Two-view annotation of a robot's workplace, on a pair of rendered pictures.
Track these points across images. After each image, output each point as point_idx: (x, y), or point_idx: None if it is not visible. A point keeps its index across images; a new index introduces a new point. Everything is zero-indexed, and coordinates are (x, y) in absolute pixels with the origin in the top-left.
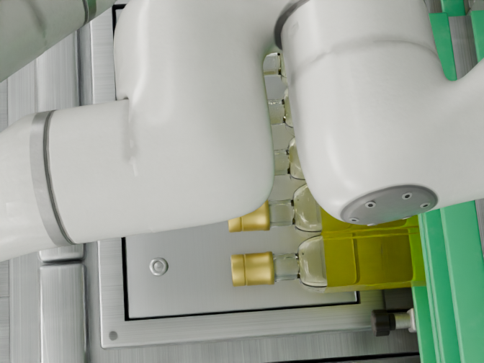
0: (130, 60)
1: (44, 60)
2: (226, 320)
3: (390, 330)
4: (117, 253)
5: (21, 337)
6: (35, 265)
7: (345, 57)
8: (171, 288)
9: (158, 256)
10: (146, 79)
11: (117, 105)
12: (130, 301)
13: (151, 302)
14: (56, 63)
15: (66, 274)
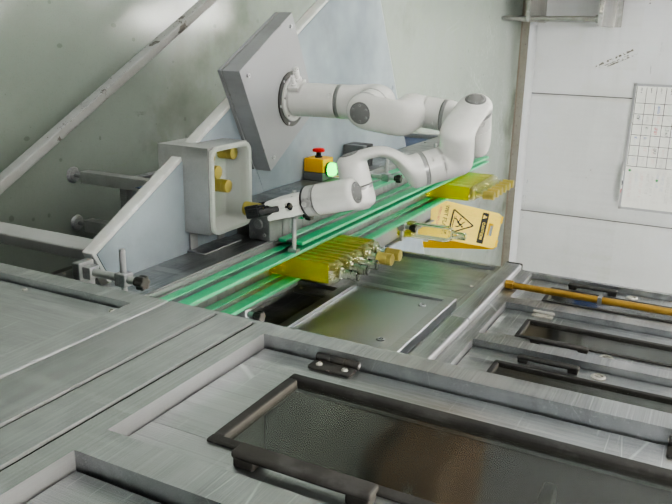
0: (419, 103)
1: (430, 350)
2: (406, 291)
3: None
4: (435, 308)
5: (486, 316)
6: (471, 325)
7: (378, 89)
8: (420, 301)
9: (420, 306)
10: (418, 98)
11: (426, 103)
12: (438, 303)
13: (430, 301)
14: (425, 348)
15: (459, 313)
